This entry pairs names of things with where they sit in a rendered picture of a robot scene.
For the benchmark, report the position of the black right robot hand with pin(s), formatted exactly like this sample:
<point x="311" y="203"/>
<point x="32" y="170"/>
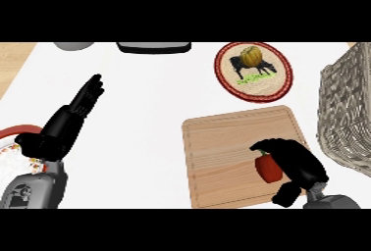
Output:
<point x="302" y="165"/>

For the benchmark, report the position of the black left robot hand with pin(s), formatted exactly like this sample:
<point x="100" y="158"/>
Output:
<point x="60" y="130"/>

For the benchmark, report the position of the red bell pepper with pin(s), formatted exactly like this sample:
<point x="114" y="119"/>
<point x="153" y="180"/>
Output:
<point x="268" y="168"/>

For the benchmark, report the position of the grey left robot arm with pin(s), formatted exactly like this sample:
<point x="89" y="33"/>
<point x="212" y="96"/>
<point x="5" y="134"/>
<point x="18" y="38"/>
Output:
<point x="34" y="188"/>

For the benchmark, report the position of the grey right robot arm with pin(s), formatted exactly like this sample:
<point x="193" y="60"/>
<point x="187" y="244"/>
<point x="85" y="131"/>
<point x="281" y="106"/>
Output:
<point x="329" y="199"/>

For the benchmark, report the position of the wooden cutting board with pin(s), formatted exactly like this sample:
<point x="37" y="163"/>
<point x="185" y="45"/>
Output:
<point x="241" y="153"/>

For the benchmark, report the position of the grey wicker basket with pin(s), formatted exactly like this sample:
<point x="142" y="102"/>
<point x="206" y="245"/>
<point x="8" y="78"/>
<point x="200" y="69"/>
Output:
<point x="345" y="111"/>

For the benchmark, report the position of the white plate with red rim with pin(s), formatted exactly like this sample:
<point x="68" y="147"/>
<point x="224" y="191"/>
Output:
<point x="15" y="153"/>

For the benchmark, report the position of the grey round object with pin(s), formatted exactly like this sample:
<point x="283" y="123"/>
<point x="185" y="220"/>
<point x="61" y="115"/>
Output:
<point x="73" y="45"/>

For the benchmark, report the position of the oval placemat with cow print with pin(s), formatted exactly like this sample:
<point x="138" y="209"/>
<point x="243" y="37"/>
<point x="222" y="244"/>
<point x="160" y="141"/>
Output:
<point x="253" y="72"/>

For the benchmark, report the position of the dark grey appliance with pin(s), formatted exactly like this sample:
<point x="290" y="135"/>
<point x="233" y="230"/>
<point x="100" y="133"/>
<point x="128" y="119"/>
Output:
<point x="154" y="47"/>

